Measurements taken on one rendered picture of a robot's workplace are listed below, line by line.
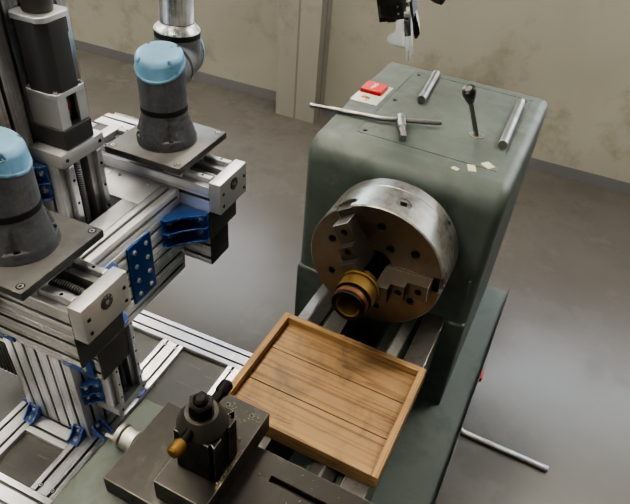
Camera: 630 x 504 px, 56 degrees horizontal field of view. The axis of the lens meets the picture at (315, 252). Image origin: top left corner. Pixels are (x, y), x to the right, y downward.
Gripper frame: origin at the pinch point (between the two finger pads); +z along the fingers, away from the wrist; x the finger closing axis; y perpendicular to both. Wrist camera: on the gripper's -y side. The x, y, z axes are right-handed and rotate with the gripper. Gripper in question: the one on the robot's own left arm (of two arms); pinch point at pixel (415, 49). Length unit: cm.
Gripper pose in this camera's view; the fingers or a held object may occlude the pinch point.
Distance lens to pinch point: 154.1
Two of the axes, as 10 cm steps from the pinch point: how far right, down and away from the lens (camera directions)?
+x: -2.6, 6.3, -7.3
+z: 2.0, 7.8, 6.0
